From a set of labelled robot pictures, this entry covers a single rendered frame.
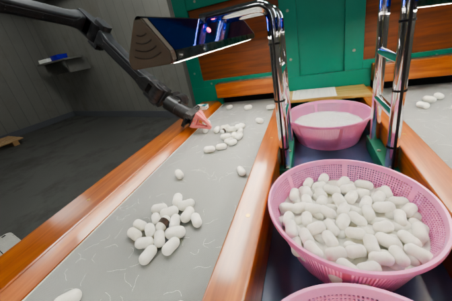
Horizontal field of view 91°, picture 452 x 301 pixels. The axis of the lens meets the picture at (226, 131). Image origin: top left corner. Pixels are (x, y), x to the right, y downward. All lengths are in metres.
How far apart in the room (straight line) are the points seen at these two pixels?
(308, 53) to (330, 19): 0.15
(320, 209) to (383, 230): 0.10
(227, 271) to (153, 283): 0.12
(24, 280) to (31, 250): 0.06
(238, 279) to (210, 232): 0.12
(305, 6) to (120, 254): 1.03
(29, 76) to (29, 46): 0.65
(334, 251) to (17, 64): 6.33
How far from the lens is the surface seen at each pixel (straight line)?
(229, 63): 1.16
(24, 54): 6.48
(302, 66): 1.11
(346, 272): 0.36
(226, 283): 0.36
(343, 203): 0.48
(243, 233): 0.40
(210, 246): 0.43
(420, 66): 1.12
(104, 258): 0.51
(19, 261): 0.59
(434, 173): 0.57
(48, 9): 1.09
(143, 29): 0.38
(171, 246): 0.44
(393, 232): 0.48
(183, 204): 0.50
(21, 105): 6.34
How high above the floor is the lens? 1.06
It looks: 22 degrees down
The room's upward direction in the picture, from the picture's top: 11 degrees counter-clockwise
